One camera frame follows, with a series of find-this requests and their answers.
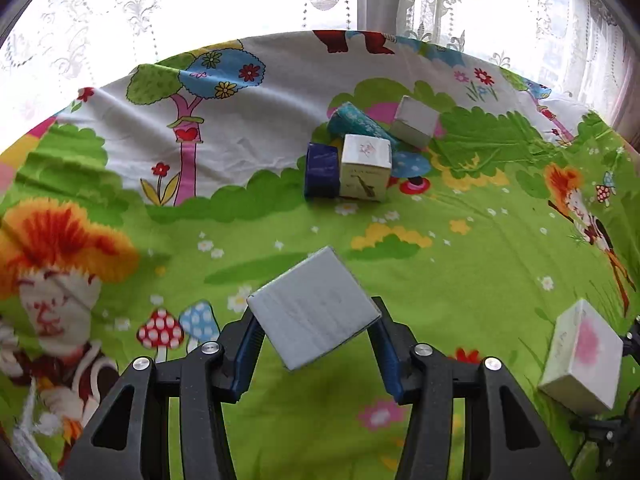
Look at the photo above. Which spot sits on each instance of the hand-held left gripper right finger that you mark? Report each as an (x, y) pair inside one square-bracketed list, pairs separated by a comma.
[(391, 365)]

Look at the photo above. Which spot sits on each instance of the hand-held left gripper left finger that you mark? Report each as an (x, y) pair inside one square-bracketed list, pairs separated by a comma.
[(250, 357)]

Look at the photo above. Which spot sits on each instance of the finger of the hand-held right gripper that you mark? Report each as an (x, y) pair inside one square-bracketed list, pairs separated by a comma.
[(607, 427), (631, 340)]

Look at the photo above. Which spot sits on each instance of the white box with pink blotch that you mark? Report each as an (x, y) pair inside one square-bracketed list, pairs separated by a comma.
[(582, 360)]

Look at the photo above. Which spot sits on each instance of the long white box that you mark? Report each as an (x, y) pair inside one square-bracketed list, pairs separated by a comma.
[(312, 310)]

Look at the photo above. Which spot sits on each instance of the printed cartoon bedsheet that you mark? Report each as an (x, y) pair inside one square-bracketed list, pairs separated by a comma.
[(450, 270)]

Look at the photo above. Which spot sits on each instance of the white cube box pink print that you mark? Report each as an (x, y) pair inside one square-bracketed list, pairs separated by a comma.
[(365, 167)]

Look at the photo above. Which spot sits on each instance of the dark blue box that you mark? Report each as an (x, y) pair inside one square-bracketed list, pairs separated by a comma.
[(322, 170)]

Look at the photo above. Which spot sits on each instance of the small plain white box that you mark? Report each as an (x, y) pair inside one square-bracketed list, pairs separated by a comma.
[(415, 122)]

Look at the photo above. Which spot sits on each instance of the teal patterned box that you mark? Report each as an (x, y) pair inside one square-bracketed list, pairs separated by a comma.
[(357, 122)]

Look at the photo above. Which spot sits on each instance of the white lace curtain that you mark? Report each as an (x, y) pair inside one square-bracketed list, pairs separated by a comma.
[(150, 5)]

